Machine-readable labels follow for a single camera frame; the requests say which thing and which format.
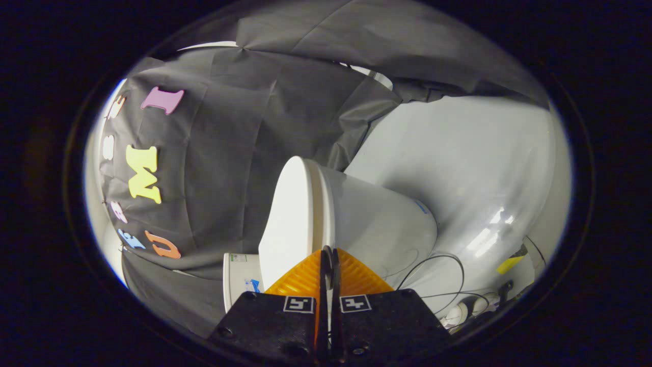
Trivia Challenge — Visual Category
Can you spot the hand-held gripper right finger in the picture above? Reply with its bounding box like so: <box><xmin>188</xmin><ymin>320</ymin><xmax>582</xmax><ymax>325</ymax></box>
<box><xmin>331</xmin><ymin>247</ymin><xmax>451</xmax><ymax>363</ymax></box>

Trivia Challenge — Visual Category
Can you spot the white toilet lid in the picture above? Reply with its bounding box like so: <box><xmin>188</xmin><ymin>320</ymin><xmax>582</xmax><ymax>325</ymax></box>
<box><xmin>258</xmin><ymin>155</ymin><xmax>337</xmax><ymax>291</ymax></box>

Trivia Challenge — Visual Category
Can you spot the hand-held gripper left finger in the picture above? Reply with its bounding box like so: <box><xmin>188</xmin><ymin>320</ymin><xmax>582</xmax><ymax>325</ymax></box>
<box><xmin>208</xmin><ymin>247</ymin><xmax>329</xmax><ymax>365</ymax></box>

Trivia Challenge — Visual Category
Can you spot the thin black cable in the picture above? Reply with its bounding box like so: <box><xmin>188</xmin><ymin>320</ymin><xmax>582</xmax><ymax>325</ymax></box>
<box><xmin>396</xmin><ymin>253</ymin><xmax>467</xmax><ymax>307</ymax></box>

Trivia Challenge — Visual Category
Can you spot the white toilet bowl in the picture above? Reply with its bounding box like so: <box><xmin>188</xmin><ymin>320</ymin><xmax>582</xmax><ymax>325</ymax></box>
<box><xmin>318</xmin><ymin>164</ymin><xmax>439</xmax><ymax>286</ymax></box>

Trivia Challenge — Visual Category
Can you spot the black backdrop cloth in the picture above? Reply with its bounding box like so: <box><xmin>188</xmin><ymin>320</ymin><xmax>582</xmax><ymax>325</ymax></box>
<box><xmin>99</xmin><ymin>0</ymin><xmax>551</xmax><ymax>338</ymax></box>

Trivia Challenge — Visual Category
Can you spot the white toilet tank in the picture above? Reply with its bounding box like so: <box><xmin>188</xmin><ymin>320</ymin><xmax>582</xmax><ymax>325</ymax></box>
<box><xmin>223</xmin><ymin>253</ymin><xmax>264</xmax><ymax>312</ymax></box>

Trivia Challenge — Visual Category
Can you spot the yellow tape strip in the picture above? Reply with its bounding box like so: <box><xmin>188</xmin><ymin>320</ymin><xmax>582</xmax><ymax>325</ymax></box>
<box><xmin>497</xmin><ymin>255</ymin><xmax>525</xmax><ymax>275</ymax></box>

